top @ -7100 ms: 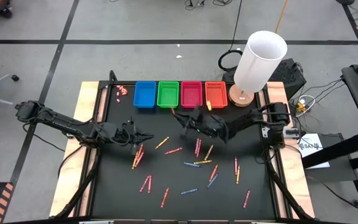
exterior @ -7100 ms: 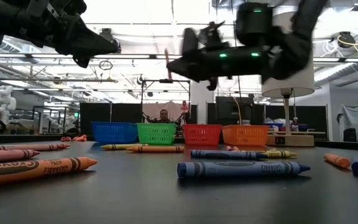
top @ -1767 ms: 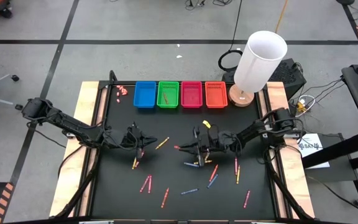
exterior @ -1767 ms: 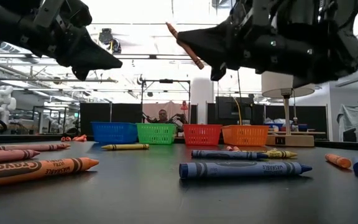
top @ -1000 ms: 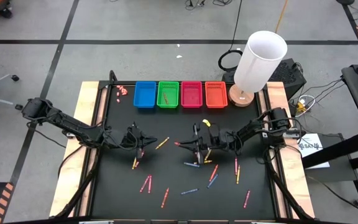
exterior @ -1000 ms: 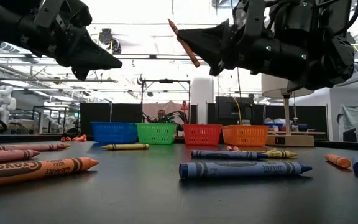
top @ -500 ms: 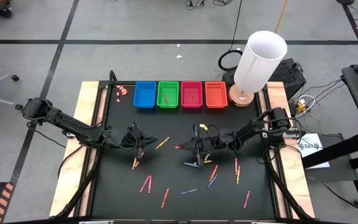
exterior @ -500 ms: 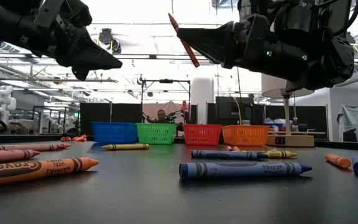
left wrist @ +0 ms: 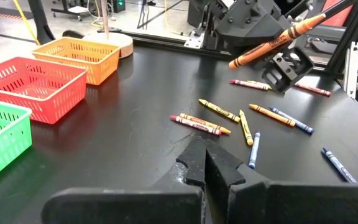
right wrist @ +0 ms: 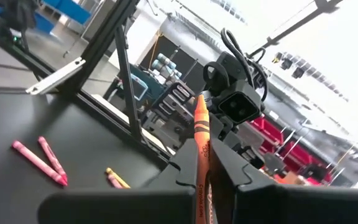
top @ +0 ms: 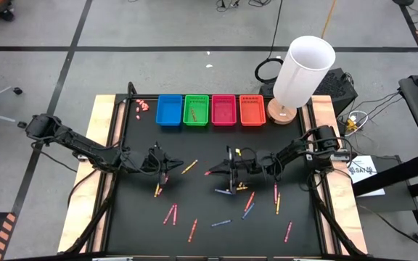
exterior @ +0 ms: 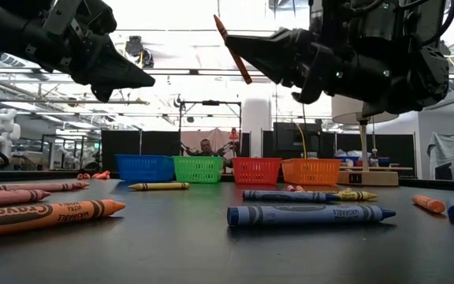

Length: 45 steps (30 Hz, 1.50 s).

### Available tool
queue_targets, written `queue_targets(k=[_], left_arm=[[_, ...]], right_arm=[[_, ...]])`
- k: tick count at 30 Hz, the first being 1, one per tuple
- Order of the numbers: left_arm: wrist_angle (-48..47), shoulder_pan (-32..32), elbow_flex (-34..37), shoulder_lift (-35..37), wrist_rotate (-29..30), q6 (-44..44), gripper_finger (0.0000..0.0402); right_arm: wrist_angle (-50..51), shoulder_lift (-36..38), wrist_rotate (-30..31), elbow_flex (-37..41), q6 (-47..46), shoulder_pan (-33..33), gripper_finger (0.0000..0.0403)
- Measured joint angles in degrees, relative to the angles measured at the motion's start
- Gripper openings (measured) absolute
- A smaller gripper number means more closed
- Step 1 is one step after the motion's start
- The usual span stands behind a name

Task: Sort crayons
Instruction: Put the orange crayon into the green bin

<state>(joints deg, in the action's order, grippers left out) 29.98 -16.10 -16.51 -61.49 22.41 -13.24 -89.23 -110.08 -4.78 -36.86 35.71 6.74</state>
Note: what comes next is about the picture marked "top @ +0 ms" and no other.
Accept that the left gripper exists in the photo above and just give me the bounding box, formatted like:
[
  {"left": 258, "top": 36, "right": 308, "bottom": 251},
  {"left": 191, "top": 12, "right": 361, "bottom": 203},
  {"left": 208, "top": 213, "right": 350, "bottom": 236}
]
[{"left": 142, "top": 142, "right": 184, "bottom": 186}]

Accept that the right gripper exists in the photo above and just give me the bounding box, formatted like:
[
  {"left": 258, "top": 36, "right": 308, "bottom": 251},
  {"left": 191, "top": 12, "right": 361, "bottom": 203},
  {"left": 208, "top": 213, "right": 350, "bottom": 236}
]
[{"left": 209, "top": 146, "right": 264, "bottom": 195}]

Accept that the blue plastic basket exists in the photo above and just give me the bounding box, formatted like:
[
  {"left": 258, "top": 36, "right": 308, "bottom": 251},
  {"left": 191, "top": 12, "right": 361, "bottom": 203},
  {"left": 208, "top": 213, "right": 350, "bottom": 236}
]
[{"left": 155, "top": 94, "right": 184, "bottom": 128}]

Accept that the red plastic basket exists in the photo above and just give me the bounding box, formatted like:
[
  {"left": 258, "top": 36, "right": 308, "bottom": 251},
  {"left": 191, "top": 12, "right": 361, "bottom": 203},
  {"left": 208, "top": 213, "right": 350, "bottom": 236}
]
[{"left": 210, "top": 94, "right": 238, "bottom": 128}]

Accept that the green plastic basket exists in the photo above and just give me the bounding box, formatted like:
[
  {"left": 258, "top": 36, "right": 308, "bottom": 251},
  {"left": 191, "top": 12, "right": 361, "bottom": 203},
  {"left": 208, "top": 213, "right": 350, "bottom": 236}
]
[{"left": 183, "top": 94, "right": 210, "bottom": 128}]

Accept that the orange plastic basket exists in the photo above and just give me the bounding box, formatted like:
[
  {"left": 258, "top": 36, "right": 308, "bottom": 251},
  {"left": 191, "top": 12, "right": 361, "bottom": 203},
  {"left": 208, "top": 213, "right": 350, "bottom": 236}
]
[{"left": 238, "top": 94, "right": 267, "bottom": 128}]

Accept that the white shade wooden base lamp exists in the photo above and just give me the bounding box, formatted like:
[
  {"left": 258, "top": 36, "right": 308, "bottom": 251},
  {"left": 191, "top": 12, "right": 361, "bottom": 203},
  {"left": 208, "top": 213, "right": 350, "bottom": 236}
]
[{"left": 266, "top": 35, "right": 337, "bottom": 125}]

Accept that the black computer case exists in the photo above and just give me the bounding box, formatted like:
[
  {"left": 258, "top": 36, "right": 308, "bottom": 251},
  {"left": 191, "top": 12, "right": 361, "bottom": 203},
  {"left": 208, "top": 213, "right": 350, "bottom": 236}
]
[{"left": 258, "top": 67, "right": 359, "bottom": 117}]

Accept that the white paper sheet with logo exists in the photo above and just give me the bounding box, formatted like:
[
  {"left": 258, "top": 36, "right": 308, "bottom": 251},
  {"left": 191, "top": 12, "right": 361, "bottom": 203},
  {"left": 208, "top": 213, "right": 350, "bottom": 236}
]
[{"left": 346, "top": 154, "right": 387, "bottom": 197}]

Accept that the grey office chair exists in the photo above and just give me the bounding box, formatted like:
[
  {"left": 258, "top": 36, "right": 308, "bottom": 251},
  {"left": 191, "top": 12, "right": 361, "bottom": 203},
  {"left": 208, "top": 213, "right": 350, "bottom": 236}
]
[{"left": 0, "top": 85, "right": 28, "bottom": 131}]

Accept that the black side cart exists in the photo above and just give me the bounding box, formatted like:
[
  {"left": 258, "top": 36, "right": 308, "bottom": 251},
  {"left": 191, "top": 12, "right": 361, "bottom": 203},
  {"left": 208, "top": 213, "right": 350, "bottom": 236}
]
[{"left": 351, "top": 64, "right": 418, "bottom": 243}]

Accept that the coiled black cable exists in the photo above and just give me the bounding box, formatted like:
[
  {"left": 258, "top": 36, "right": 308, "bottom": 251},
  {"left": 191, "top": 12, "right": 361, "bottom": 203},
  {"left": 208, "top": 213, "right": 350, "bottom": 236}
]
[{"left": 254, "top": 57, "right": 285, "bottom": 85}]

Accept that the yellow cable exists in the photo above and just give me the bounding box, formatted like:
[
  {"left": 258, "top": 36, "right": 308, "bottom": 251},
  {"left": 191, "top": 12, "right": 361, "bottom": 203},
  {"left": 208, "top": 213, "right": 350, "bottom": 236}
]
[{"left": 344, "top": 116, "right": 361, "bottom": 134}]

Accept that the white cable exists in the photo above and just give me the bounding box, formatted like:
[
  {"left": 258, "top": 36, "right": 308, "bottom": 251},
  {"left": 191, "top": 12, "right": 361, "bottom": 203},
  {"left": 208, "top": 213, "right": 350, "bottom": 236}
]
[{"left": 343, "top": 109, "right": 370, "bottom": 138}]

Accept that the long black floor cable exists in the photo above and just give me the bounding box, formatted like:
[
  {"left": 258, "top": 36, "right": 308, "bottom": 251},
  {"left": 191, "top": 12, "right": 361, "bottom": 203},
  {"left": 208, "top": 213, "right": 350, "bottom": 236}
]
[{"left": 265, "top": 0, "right": 284, "bottom": 62}]

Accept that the orange cable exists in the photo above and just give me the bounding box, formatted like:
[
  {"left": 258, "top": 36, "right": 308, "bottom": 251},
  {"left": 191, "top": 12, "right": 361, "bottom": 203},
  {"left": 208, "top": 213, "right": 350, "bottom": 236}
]
[{"left": 319, "top": 0, "right": 337, "bottom": 40}]

